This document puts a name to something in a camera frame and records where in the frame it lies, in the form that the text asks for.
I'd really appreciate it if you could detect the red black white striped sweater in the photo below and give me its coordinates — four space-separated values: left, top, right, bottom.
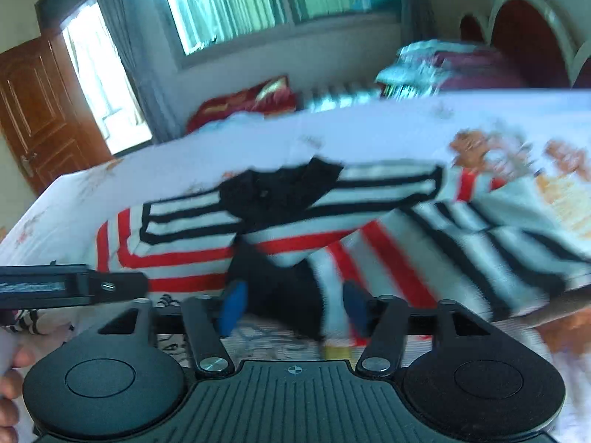
89 158 590 340

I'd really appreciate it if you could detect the black white striped cushion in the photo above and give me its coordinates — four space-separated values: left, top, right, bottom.
297 81 382 112

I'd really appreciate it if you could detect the red heart-shaped headboard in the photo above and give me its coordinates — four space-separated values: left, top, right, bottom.
459 0 590 90

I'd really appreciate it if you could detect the brown wooden door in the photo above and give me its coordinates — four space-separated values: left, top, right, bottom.
1 33 113 195

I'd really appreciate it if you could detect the grey curtain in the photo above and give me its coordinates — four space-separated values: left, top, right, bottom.
97 0 180 143

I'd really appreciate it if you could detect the person's left hand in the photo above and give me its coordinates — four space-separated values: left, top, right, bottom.
1 345 35 443

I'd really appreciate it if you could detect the red gold embroidered pillow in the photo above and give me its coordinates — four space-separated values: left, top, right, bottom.
185 75 297 134

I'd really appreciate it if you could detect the white floral bed sheet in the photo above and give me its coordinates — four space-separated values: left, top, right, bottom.
1 90 590 442

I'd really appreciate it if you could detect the window with green blinds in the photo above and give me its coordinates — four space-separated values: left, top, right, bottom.
154 0 402 56

